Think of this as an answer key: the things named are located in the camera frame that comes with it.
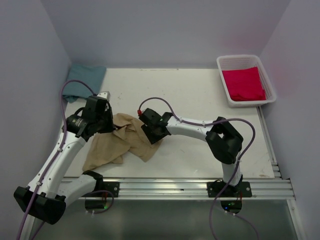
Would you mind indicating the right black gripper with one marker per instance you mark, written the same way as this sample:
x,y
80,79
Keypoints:
x,y
152,139

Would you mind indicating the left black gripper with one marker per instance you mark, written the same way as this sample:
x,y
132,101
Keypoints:
x,y
108,111

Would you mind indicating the beige t shirt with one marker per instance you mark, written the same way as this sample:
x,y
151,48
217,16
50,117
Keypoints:
x,y
128,137

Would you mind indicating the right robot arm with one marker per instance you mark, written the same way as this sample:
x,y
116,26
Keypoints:
x,y
224,141

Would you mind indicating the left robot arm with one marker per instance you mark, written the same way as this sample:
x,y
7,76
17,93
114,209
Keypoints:
x,y
44,198

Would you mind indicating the teal folded t shirt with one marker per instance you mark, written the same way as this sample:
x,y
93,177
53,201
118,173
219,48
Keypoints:
x,y
92,76

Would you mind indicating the red folded t shirt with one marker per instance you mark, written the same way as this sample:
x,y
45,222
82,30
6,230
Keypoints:
x,y
244,85

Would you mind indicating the white plastic basket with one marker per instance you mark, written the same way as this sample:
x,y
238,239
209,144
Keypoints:
x,y
244,61

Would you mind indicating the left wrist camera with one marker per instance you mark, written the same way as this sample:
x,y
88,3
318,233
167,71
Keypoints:
x,y
105,95

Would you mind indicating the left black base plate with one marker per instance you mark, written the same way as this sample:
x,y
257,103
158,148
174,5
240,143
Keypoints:
x,y
111,186

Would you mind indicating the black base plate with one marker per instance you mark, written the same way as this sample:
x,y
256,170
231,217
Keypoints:
x,y
243,189
111,186

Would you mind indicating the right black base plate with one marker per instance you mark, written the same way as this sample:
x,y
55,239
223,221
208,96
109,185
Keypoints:
x,y
243,189

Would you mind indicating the aluminium rail frame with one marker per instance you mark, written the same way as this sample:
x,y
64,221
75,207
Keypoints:
x,y
182,167

